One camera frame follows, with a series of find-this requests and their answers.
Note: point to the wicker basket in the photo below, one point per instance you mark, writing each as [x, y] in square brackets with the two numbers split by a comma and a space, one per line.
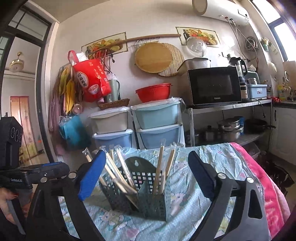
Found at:
[114, 104]

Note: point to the fruit wall picture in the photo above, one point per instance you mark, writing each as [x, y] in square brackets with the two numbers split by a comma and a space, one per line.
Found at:
[102, 43]

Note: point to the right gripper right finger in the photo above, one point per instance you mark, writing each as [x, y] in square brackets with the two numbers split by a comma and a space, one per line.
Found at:
[204, 174]

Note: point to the teal hanging bag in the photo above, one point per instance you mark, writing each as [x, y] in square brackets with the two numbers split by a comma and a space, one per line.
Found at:
[74, 133]

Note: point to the small steel pot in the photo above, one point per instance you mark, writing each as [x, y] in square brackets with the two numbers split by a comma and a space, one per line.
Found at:
[209, 134]

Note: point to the ceiling lamp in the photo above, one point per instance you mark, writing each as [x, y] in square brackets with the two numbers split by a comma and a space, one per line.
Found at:
[17, 64]

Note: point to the round wooden board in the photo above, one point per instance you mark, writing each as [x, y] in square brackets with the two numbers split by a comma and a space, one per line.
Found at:
[153, 57]

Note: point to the long wooden rolling pin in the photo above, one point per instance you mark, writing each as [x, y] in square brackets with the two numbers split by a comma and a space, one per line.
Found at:
[158, 36]

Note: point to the red shopping bag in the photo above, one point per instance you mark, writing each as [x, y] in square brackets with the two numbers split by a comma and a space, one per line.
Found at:
[90, 75]

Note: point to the dark green perforated utensil holder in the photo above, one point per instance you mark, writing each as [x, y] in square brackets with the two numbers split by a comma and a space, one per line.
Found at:
[148, 206]

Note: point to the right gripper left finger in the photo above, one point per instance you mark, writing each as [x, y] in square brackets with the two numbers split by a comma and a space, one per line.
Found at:
[91, 175]

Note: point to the light blue plastic box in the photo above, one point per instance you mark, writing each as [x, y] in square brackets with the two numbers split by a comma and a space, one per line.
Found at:
[257, 91]

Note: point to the electric kettle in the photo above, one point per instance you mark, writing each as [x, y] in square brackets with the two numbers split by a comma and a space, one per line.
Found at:
[240, 66]

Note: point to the floral light blue tablecloth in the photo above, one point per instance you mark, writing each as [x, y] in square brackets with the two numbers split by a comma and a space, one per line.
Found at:
[236, 213]

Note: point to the person's left hand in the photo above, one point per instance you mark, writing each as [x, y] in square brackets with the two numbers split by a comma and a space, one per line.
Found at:
[5, 196]

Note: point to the teal top right drawer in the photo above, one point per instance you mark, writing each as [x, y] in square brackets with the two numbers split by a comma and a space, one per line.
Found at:
[156, 114]

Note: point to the metal shelf rack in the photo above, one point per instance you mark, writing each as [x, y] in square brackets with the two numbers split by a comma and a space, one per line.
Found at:
[192, 111]

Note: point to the white water heater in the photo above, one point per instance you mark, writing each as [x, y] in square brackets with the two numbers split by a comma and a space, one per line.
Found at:
[221, 10]

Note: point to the white top storage drawer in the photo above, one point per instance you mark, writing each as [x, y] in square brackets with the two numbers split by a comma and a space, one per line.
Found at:
[110, 120]

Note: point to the white kitchen cabinet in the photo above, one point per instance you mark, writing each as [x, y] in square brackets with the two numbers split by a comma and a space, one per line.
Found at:
[283, 137]

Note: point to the blue lower right drawer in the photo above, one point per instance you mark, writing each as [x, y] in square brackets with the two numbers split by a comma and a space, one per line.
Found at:
[151, 138]

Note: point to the bamboo chopsticks pair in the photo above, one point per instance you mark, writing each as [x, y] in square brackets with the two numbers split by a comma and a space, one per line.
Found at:
[167, 169]
[125, 168]
[156, 180]
[118, 177]

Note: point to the black microwave oven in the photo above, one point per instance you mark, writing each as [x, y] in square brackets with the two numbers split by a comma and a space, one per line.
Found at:
[207, 86]

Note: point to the pink blanket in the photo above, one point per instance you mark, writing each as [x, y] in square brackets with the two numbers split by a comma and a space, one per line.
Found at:
[275, 203]

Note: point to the stacked steel pots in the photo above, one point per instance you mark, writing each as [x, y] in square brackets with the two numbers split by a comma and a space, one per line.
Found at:
[230, 129]

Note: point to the blue drawer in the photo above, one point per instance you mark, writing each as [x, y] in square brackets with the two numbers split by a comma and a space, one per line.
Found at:
[151, 138]
[124, 139]

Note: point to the blue lower left drawer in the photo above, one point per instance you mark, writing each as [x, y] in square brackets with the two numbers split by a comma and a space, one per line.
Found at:
[124, 139]

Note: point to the round woven mat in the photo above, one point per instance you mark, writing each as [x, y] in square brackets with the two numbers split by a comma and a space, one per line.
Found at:
[177, 60]

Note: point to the red plastic basin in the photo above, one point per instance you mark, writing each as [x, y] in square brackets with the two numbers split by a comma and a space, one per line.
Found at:
[154, 92]

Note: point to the black frying pan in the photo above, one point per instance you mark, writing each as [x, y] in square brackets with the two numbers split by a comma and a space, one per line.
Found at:
[255, 125]

